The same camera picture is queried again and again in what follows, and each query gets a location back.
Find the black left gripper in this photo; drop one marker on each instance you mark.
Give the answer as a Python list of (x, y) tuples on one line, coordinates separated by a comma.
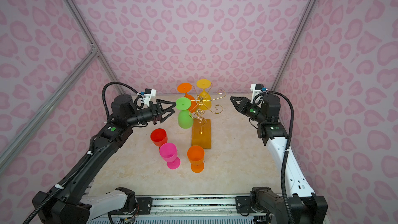
[(156, 110)]

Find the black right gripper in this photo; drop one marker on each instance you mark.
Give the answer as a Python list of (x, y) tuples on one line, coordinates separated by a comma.
[(244, 106)]

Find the green wine glass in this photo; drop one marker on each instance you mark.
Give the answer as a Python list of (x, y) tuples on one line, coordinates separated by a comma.
[(185, 120)]

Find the red wine glass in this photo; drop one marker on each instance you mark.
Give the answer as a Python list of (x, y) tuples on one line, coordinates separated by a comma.
[(159, 137)]

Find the orange wine glass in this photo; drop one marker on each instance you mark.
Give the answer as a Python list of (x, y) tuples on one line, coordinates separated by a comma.
[(196, 156), (185, 88)]

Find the pink wine glass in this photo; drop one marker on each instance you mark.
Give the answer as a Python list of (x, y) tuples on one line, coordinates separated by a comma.
[(169, 154)]

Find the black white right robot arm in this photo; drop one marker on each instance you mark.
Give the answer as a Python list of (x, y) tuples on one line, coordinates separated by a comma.
[(286, 161)]

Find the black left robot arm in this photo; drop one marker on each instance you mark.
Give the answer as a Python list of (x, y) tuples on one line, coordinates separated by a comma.
[(62, 203)]

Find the yellow wine glass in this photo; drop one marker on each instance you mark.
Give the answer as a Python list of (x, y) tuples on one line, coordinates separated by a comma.
[(204, 85)]

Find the amber wooden rack base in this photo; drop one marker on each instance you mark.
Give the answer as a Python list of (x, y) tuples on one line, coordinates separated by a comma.
[(201, 133)]

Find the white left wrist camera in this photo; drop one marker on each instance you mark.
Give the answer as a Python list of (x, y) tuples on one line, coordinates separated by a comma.
[(146, 96)]

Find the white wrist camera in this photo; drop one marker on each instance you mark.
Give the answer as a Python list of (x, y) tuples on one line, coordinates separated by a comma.
[(146, 96), (257, 89)]

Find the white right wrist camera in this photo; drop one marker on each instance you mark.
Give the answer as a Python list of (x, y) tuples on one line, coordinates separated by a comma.
[(257, 89)]

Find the gold wire glass rack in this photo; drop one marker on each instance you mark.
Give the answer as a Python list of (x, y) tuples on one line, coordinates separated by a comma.
[(215, 108)]

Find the aluminium diagonal frame bar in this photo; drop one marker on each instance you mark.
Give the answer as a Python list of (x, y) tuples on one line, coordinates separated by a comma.
[(20, 140)]

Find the aluminium corner frame post left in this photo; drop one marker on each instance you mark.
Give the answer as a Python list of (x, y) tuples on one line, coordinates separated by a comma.
[(87, 34)]

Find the aluminium corner frame post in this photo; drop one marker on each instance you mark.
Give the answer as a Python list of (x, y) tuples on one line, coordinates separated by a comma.
[(87, 34), (299, 30)]

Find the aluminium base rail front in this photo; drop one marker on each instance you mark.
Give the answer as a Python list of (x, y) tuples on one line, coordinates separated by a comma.
[(122, 201)]

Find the aluminium corner frame post right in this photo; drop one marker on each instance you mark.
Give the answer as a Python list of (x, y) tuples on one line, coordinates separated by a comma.
[(299, 30)]

